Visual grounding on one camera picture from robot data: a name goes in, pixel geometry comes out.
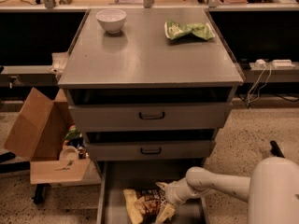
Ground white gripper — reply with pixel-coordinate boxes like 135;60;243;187
155;178;194;224

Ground brown chip bag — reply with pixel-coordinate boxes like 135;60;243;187
123;188;166;224

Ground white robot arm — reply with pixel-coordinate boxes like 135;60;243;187
156;157;299;224

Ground bottom grey drawer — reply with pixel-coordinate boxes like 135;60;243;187
96;159;210;224

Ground grey drawer cabinet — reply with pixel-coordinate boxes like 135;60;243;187
57;7;245;170

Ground top grey drawer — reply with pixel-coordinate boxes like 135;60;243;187
65;87;235;133

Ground green chip bag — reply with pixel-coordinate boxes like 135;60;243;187
164;19;215;40

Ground small dark can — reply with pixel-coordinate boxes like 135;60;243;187
78;147;86;159

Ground white round container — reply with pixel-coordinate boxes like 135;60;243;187
59;146;78;161

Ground green item in box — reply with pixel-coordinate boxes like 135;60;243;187
64;125;80;140

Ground black bar on floor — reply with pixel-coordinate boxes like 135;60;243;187
270;140;284;158

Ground open cardboard box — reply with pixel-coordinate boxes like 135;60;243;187
5;88;99;187

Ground white power adapter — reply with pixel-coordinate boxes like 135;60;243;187
255;59;266;67

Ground white power strip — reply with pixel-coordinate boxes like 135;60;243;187
272;60;294;68

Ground white ceramic bowl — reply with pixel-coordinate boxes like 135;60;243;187
96;8;126;34

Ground white cable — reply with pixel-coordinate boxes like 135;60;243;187
246;63;273;108

